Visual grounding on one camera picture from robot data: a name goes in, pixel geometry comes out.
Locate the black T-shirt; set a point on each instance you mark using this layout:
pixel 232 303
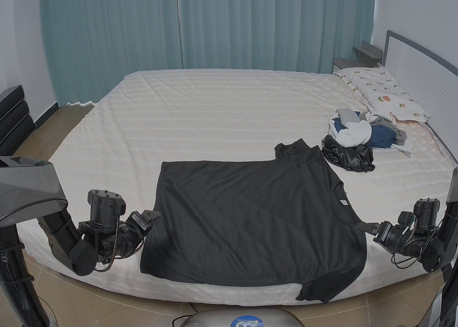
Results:
pixel 250 211

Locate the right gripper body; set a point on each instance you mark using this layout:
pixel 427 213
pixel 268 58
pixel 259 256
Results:
pixel 390 236

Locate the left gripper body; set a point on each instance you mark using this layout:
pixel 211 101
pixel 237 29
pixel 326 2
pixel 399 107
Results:
pixel 130 236

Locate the blue-green curtain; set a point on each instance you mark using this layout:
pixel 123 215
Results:
pixel 250 14

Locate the white printed pillow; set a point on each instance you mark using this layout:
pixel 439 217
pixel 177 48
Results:
pixel 386 89

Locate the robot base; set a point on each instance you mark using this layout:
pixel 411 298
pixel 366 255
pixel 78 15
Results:
pixel 214 320

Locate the black chest of drawers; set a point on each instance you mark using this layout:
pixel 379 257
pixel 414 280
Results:
pixel 14 121

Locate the grey bedside table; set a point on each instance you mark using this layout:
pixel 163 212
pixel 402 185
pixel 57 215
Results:
pixel 349 62

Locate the shiny black garment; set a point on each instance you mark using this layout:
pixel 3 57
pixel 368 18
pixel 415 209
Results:
pixel 349 159

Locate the pile of clothes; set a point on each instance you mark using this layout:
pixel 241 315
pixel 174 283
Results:
pixel 352 134

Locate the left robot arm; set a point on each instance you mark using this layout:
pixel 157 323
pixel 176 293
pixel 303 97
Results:
pixel 21 182

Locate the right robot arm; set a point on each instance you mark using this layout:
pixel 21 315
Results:
pixel 438 247

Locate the bed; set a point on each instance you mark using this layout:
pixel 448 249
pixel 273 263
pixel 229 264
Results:
pixel 222 114

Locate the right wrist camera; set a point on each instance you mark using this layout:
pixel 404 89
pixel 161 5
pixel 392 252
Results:
pixel 406 219

